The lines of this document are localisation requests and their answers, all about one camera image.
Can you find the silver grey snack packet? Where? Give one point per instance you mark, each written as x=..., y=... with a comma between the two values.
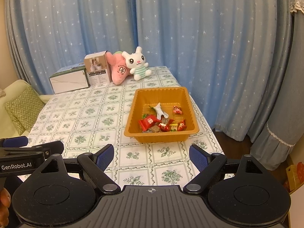
x=154, y=129

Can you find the floral checked tablecloth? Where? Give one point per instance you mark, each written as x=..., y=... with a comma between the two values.
x=95, y=114

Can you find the orange plastic tray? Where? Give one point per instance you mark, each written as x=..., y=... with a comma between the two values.
x=161, y=95

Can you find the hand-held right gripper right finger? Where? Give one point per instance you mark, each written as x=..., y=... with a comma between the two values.
x=198, y=158

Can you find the blue star curtain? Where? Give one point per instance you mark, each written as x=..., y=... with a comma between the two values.
x=201, y=28
x=71, y=16

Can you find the yellow red box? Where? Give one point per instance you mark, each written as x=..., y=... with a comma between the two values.
x=294, y=175

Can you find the white cardboard box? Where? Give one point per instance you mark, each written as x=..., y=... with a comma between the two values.
x=68, y=82

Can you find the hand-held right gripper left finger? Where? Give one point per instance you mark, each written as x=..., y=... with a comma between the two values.
x=105, y=158

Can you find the red gold snack packet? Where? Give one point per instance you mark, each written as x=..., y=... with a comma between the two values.
x=166, y=125

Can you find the dark red candy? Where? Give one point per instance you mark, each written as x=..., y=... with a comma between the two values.
x=181, y=125

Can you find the small yellow green packet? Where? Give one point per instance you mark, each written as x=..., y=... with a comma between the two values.
x=173, y=127

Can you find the brown white product box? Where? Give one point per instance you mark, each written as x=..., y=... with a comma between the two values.
x=98, y=73

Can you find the large red snack packet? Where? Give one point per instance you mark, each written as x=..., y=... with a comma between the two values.
x=147, y=122

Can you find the pink carrot plush toy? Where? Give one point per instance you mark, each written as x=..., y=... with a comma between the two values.
x=117, y=71

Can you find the person's left hand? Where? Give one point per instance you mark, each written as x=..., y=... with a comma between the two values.
x=4, y=201

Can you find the cream sofa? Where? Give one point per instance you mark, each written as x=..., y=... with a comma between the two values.
x=11, y=85

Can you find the green snack packet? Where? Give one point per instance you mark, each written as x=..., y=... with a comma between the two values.
x=151, y=107

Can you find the blue curtain with lace trim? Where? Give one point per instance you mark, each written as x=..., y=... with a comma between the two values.
x=285, y=99

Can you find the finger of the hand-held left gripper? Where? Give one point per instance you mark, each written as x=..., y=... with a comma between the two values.
x=14, y=142
x=55, y=147

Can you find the white bunny plush toy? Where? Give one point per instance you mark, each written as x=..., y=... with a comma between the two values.
x=136, y=59

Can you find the green zigzag cushion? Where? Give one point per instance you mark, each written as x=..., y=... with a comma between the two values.
x=19, y=125
x=23, y=104

